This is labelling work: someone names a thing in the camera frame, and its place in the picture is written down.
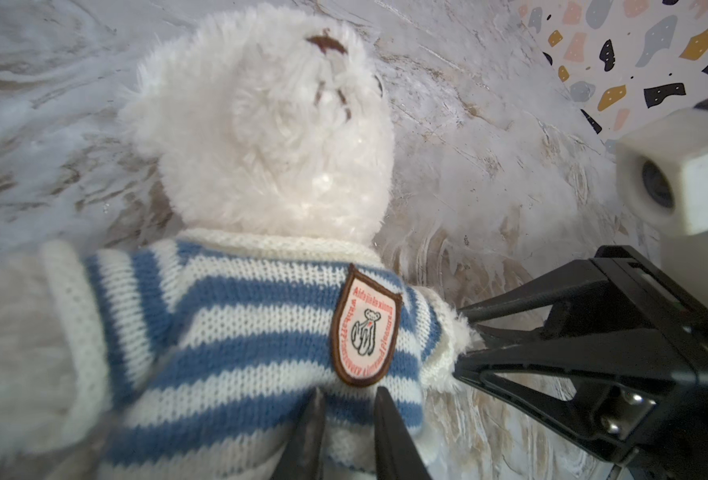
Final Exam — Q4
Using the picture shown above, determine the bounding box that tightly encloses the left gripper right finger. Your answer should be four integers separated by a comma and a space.
374, 387, 431, 480

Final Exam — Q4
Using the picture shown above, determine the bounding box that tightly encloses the blue white striped knit sweater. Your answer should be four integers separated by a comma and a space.
41, 230, 452, 479

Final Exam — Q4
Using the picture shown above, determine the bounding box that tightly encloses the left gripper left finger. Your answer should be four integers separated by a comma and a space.
270, 388, 326, 480

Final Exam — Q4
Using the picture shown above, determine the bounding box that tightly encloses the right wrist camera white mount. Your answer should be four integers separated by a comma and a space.
616, 108, 708, 308

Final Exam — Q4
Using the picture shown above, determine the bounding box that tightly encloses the white fluffy teddy bear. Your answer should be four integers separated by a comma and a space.
0, 4, 471, 479

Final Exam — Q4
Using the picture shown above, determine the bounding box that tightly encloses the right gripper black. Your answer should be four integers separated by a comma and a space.
454, 247, 708, 479

